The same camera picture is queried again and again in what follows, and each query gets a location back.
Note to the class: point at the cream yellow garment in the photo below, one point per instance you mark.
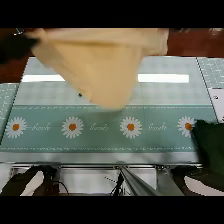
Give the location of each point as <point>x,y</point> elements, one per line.
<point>100,66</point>

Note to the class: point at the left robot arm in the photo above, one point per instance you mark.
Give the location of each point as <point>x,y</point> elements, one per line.
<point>16,181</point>

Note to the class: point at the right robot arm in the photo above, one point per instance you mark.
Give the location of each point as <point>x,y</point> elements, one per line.
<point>186,175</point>

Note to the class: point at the dark green garment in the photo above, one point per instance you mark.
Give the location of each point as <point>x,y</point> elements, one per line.
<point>210,143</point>

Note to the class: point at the silver frame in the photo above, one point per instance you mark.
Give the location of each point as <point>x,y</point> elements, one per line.
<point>100,158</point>

